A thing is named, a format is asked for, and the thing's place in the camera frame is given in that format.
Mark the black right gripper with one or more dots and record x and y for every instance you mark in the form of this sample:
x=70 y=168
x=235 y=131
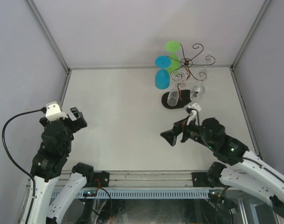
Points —
x=179 y=127

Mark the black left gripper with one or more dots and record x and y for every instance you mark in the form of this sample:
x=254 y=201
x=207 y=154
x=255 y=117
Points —
x=77 y=123

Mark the clear wine glass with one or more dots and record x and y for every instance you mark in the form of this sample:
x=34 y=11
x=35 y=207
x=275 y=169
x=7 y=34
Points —
x=198 y=86

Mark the blue plastic wine glass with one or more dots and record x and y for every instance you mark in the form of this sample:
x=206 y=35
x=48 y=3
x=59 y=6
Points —
x=162 y=77

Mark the clear flute glass front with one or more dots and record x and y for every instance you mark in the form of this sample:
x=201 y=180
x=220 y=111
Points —
x=179 y=77

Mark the clear tall champagne flute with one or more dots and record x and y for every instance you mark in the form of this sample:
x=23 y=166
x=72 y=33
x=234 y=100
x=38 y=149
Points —
x=208 y=59

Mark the green plastic wine glass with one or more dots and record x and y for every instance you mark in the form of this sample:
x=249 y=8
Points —
x=173 y=47

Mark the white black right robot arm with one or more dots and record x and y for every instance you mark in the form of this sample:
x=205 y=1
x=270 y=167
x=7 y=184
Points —
x=241 y=167

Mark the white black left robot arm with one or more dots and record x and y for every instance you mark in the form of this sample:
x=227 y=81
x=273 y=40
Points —
x=47 y=167

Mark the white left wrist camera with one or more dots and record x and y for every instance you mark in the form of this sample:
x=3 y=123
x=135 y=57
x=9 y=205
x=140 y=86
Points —
x=54 y=112

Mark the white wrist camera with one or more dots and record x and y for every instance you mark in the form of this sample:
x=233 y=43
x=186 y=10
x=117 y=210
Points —
x=192 y=109
x=54 y=112

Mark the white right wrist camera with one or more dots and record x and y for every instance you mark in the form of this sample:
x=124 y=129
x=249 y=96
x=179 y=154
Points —
x=192 y=109

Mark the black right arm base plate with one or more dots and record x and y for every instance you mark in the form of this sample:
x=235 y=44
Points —
x=200 y=180

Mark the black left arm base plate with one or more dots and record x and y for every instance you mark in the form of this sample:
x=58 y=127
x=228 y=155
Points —
x=98 y=180

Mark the aluminium mounting rail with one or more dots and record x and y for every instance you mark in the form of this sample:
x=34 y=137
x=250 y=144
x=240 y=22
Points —
x=151 y=179

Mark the blue slotted cable duct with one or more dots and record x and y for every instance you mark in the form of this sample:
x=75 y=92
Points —
x=144 y=194

